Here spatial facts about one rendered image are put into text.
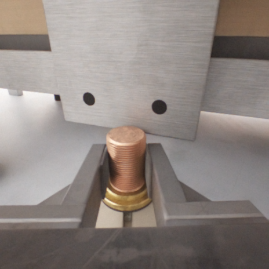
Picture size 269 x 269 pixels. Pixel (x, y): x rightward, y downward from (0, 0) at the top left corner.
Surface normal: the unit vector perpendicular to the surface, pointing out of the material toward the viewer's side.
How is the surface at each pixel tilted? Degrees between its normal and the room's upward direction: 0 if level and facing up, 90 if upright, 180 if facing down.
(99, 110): 90
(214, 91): 90
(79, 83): 90
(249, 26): 90
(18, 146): 180
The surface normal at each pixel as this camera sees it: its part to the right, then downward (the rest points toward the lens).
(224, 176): 0.00, -0.87
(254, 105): -0.32, 0.47
